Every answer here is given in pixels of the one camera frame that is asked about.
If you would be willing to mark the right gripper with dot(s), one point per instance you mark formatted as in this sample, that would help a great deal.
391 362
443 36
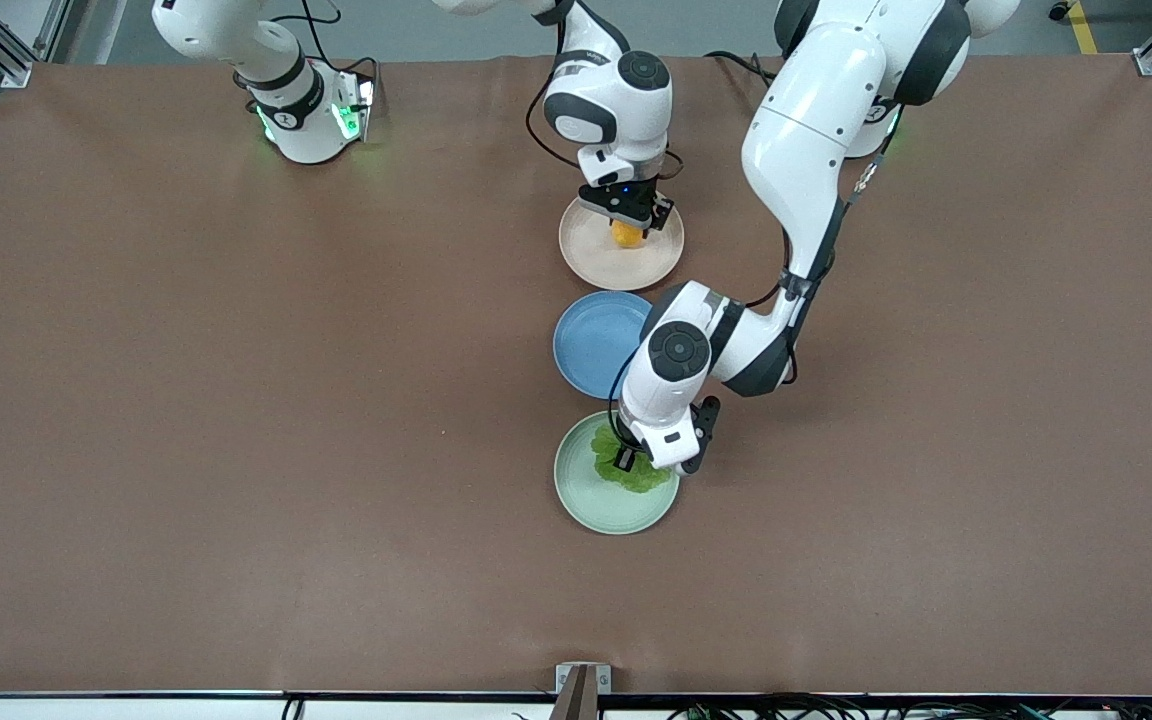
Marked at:
633 207

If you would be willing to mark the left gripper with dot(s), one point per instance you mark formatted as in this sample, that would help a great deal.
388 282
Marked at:
626 458

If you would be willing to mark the yellow lemon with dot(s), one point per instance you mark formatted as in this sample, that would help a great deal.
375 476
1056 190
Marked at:
626 237

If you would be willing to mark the green lettuce leaf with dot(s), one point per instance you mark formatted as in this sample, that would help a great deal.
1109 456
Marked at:
651 481

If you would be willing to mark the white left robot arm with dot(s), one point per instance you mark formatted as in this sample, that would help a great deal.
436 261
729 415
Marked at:
806 130

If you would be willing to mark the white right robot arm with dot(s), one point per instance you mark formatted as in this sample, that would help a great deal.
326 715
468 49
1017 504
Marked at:
606 100

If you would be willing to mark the pale green round plate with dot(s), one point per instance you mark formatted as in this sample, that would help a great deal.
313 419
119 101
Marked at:
596 505

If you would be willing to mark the beige round plate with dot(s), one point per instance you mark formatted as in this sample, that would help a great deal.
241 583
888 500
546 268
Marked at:
596 260

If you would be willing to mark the blue round plate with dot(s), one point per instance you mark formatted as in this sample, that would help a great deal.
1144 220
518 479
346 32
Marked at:
591 345

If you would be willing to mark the brown table cover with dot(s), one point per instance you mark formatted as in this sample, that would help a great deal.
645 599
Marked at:
236 450

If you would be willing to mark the black caster wheel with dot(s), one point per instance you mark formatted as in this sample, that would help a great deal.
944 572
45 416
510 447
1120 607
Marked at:
1060 10

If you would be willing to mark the grey metal bracket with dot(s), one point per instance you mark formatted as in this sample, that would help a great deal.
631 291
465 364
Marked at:
566 678

